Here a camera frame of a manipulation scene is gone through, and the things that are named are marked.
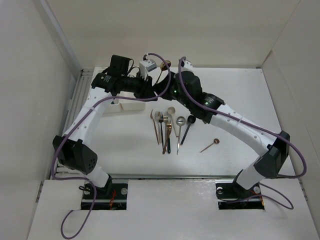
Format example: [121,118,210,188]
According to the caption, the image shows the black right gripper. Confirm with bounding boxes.
[152,71,192,110]

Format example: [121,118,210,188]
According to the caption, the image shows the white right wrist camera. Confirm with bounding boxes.
[180,59,194,72]

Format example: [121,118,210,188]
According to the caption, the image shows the small copper spoon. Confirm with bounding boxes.
[200,138,220,153]

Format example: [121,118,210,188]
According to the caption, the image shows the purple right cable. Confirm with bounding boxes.
[177,56,307,210]

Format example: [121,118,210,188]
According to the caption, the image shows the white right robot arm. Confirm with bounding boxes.
[153,71,290,198]

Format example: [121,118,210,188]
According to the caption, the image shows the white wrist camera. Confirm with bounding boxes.
[180,59,194,72]
[139,59,157,80]

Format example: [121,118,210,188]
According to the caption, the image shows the black fork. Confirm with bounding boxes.
[158,111,164,146]

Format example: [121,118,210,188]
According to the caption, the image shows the white bin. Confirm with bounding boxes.
[101,99,122,114]
[119,99,146,111]

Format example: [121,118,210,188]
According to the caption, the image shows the silver round spoon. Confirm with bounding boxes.
[176,116,186,155]

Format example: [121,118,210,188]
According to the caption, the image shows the gold fork green handle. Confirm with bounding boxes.
[165,118,172,154]

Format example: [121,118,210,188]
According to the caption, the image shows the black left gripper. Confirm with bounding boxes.
[120,71,158,102]

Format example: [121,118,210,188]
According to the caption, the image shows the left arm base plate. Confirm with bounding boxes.
[78,182,128,211]

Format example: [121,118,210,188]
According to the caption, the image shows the rose gold slim fork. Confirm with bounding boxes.
[150,109,160,145]

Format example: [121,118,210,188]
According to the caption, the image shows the copper fork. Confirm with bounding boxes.
[162,123,172,154]

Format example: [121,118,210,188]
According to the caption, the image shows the white right bin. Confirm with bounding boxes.
[119,99,146,111]

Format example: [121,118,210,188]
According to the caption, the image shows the black spoon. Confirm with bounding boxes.
[180,115,196,146]

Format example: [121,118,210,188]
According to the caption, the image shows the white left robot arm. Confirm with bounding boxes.
[52,55,157,199]

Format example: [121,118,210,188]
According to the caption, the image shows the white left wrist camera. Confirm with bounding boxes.
[139,59,157,80]

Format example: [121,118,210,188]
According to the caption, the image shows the white left bin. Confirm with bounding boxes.
[101,99,122,114]

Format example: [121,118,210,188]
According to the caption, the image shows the silver fork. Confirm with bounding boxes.
[155,111,164,147]
[162,112,168,143]

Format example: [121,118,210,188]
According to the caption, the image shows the gold spoon green handle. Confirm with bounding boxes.
[155,60,172,84]

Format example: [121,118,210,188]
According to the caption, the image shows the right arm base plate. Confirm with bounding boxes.
[215,182,265,210]

